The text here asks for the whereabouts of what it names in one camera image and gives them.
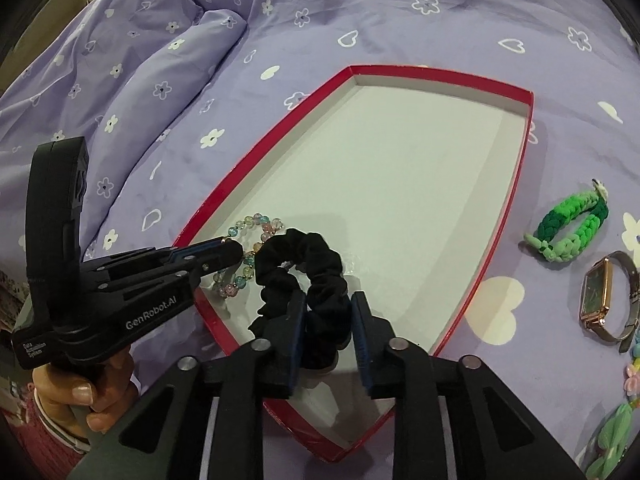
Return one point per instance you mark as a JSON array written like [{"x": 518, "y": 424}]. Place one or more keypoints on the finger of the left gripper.
[
  {"x": 205, "y": 252},
  {"x": 157, "y": 281}
]

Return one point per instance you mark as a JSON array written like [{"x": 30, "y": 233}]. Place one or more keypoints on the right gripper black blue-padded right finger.
[{"x": 453, "y": 419}]

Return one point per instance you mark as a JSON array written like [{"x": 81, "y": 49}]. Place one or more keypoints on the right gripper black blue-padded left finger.
[{"x": 203, "y": 420}]

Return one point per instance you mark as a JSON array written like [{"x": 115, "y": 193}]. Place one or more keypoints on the black velvet scrunchie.
[{"x": 327, "y": 319}]

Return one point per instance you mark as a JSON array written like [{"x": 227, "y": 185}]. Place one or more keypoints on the person's left hand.
[{"x": 107, "y": 400}]

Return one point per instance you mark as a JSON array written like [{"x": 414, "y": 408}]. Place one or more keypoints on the rose gold wrist watch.
[{"x": 596, "y": 298}]

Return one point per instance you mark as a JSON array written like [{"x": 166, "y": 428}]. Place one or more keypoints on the purple flower-print duvet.
[{"x": 170, "y": 94}]

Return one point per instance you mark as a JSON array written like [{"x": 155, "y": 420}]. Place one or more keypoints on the red shallow box tray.
[{"x": 409, "y": 174}]

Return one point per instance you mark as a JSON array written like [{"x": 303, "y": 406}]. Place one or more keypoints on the green pink charm keychain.
[{"x": 613, "y": 436}]

